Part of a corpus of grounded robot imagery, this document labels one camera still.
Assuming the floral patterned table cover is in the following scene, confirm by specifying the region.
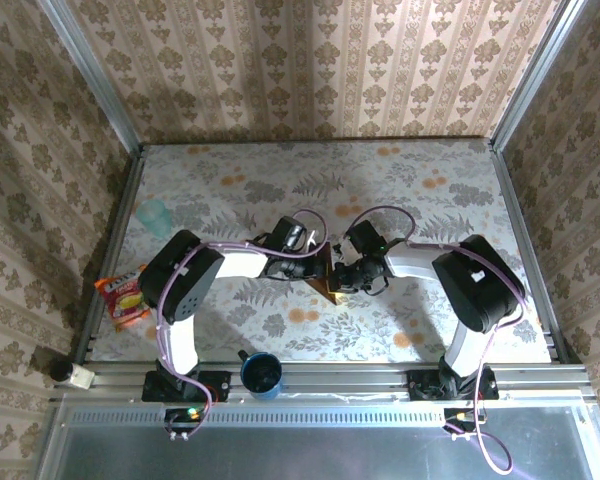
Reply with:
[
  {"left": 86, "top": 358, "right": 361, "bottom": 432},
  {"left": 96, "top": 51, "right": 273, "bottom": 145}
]
[{"left": 90, "top": 140, "right": 554, "bottom": 364}]

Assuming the blue mug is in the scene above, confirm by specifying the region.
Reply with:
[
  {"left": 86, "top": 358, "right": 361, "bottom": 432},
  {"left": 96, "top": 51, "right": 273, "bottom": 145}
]
[{"left": 237, "top": 349, "right": 284, "bottom": 401}]

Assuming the translucent teal plastic cup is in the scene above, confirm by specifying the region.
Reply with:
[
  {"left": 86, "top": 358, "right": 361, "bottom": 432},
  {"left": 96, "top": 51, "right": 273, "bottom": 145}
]
[{"left": 134, "top": 198, "right": 174, "bottom": 236}]

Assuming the small connector board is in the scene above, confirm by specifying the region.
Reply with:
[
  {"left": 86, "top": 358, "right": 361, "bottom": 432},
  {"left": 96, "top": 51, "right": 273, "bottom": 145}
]
[
  {"left": 164, "top": 407, "right": 206, "bottom": 441},
  {"left": 443, "top": 407, "right": 486, "bottom": 441}
]

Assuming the red orange snack packet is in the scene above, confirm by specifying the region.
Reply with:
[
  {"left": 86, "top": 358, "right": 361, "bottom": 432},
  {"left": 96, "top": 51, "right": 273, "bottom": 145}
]
[{"left": 93, "top": 264, "right": 150, "bottom": 334}]

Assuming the grey metal tray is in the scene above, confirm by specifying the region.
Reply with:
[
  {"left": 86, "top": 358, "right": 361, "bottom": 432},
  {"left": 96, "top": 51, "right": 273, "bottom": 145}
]
[{"left": 33, "top": 394, "right": 600, "bottom": 480}]

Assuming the white and black cylinder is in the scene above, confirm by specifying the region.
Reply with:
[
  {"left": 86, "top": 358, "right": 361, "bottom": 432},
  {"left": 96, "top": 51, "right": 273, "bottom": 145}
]
[{"left": 49, "top": 360, "right": 95, "bottom": 390}]

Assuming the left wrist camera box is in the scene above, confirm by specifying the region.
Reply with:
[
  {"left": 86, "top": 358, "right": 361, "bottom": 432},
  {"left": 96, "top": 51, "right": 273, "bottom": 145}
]
[{"left": 270, "top": 216, "right": 321, "bottom": 254}]

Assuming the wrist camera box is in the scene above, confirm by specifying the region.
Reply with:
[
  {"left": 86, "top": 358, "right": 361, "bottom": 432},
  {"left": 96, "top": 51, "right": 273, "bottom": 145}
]
[
  {"left": 270, "top": 216, "right": 321, "bottom": 254},
  {"left": 347, "top": 220, "right": 387, "bottom": 259}
]

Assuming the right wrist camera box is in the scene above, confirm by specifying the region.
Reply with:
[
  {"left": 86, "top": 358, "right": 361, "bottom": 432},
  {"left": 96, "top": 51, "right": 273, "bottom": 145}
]
[{"left": 347, "top": 220, "right": 387, "bottom": 259}]

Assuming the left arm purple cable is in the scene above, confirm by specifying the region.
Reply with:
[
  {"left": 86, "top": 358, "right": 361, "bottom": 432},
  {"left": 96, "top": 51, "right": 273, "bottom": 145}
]
[{"left": 154, "top": 208, "right": 329, "bottom": 441}]

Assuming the long aluminium base rail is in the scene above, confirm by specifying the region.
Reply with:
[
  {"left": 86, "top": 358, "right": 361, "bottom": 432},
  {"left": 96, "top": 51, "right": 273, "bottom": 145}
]
[{"left": 49, "top": 362, "right": 597, "bottom": 404}]

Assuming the aluminium side rail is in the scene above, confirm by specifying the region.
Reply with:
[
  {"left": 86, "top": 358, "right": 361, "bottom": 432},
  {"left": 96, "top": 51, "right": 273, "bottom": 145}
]
[
  {"left": 72, "top": 144, "right": 146, "bottom": 365},
  {"left": 488, "top": 142, "right": 571, "bottom": 365}
]

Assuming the aluminium frame post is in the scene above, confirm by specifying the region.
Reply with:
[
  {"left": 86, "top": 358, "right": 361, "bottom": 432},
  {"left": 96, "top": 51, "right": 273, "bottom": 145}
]
[
  {"left": 35, "top": 0, "right": 145, "bottom": 154},
  {"left": 488, "top": 0, "right": 582, "bottom": 152}
]

